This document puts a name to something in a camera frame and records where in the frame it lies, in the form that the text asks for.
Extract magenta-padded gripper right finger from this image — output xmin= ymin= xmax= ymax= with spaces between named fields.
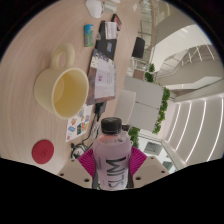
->
xmin=126 ymin=146 xmax=170 ymax=190

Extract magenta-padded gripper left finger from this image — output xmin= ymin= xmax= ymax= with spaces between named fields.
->
xmin=57 ymin=148 xmax=100 ymax=190

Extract lilac drink bottle black cap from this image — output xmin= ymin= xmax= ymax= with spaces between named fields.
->
xmin=91 ymin=117 xmax=134 ymax=192

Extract flat round red coaster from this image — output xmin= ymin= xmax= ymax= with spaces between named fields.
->
xmin=31 ymin=139 xmax=55 ymax=165

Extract colourful sticker sheet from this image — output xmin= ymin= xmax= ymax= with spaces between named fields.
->
xmin=65 ymin=103 xmax=94 ymax=143

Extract long ceiling light strips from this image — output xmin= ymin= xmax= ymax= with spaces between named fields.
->
xmin=166 ymin=96 xmax=224 ymax=164

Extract green plants atop cabinet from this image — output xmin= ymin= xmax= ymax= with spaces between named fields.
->
xmin=152 ymin=87 xmax=172 ymax=135

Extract small black device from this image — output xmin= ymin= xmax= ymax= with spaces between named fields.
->
xmin=94 ymin=101 xmax=108 ymax=123

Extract white cabinet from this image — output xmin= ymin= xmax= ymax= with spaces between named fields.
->
xmin=123 ymin=75 xmax=166 ymax=133

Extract cream yellow mug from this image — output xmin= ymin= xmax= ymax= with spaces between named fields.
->
xmin=33 ymin=43 xmax=90 ymax=121

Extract white and brown booklet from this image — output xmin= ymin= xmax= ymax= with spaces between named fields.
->
xmin=85 ymin=48 xmax=118 ymax=106

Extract planter with green plants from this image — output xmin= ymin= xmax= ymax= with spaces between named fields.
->
xmin=133 ymin=62 xmax=156 ymax=83

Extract black flat folder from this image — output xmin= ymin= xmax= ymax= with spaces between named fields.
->
xmin=94 ymin=20 xmax=118 ymax=63

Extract teal green packet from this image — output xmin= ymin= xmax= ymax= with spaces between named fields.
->
xmin=83 ymin=23 xmax=95 ymax=48

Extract glass railing wooden handrail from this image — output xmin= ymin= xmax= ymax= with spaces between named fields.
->
xmin=126 ymin=0 xmax=158 ymax=73

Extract red and black phone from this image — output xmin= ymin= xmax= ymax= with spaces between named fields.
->
xmin=110 ymin=13 xmax=123 ymax=32

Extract white power strip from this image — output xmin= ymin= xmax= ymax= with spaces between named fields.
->
xmin=103 ymin=0 xmax=118 ymax=14

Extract tangle of black cables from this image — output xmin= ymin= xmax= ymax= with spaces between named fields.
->
xmin=69 ymin=131 xmax=101 ymax=159

